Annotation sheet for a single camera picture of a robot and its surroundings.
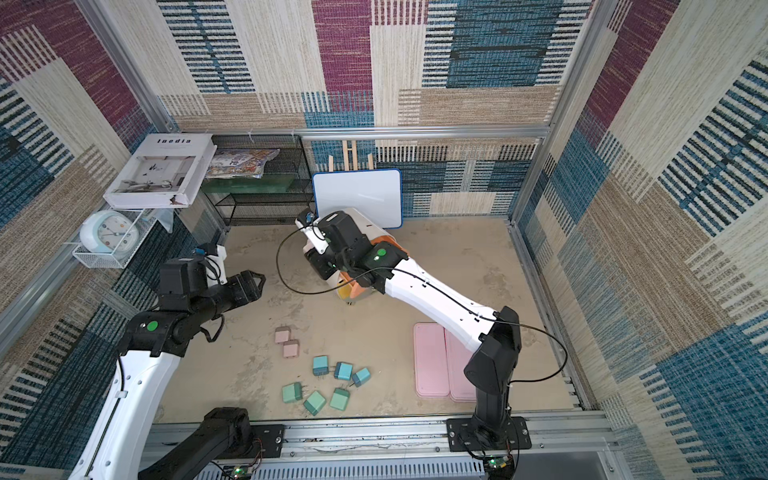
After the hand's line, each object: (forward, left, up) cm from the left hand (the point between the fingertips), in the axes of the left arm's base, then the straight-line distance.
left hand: (252, 279), depth 71 cm
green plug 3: (-19, -19, -27) cm, 38 cm away
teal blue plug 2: (-13, -19, -26) cm, 34 cm away
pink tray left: (-11, -43, -25) cm, 51 cm away
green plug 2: (-20, -12, -26) cm, 35 cm away
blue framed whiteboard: (+42, -29, -9) cm, 52 cm away
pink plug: (-2, 0, -25) cm, 26 cm away
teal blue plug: (-11, -13, -27) cm, 32 cm away
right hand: (+6, -14, +4) cm, 16 cm away
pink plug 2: (-6, -4, -26) cm, 27 cm away
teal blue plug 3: (-15, -24, -24) cm, 38 cm away
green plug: (-18, -6, -26) cm, 32 cm away
